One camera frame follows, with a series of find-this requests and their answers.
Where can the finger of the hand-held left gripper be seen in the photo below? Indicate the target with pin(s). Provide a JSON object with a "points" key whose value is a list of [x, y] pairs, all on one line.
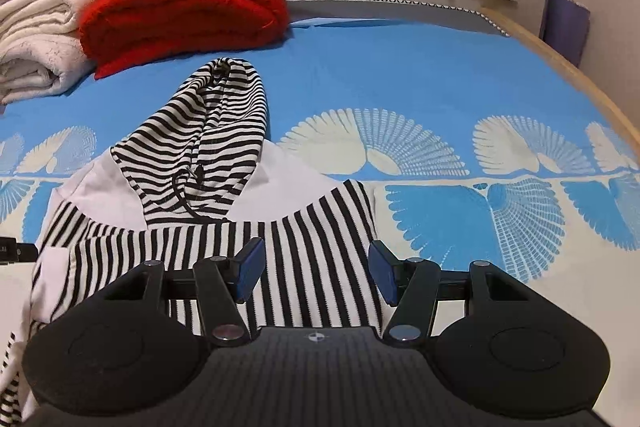
{"points": [[17, 251]]}

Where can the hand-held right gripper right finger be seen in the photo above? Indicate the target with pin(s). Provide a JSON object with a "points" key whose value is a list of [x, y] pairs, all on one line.
{"points": [[382, 272]]}

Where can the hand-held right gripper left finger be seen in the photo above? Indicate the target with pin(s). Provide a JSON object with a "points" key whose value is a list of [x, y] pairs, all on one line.
{"points": [[250, 268]]}

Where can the black white striped hoodie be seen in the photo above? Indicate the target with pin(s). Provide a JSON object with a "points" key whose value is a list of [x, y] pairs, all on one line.
{"points": [[225, 142]]}

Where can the white fleece folded blanket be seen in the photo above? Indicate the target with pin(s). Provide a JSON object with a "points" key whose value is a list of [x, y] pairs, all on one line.
{"points": [[35, 67]]}

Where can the blue printed bed sheet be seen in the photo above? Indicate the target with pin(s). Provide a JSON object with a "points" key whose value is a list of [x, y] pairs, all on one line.
{"points": [[425, 72]]}

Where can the cream folded blanket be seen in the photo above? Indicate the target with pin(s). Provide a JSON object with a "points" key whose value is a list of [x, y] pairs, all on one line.
{"points": [[35, 9]]}

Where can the grey trimmed mattress pad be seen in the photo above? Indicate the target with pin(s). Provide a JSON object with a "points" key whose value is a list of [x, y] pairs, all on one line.
{"points": [[400, 9]]}

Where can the red folded blanket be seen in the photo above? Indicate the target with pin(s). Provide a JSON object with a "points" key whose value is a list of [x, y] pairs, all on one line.
{"points": [[190, 7]]}

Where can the purple board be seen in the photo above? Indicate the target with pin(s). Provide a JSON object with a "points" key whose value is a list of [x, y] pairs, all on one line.
{"points": [[565, 27]]}

